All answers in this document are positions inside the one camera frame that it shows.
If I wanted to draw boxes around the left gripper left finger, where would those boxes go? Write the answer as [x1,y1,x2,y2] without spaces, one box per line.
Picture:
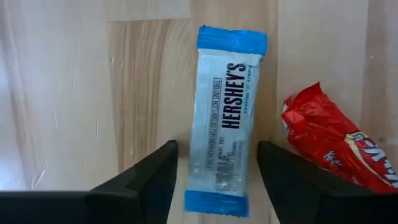
[0,139,179,224]

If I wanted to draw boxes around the white blue Hershey's candy bar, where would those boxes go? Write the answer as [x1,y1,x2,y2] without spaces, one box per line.
[183,24,268,218]

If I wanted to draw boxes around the red KitKat candy wrapper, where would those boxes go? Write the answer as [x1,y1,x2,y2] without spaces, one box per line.
[280,82,398,195]

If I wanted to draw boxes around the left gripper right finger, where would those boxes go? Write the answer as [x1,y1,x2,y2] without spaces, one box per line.
[257,141,398,224]

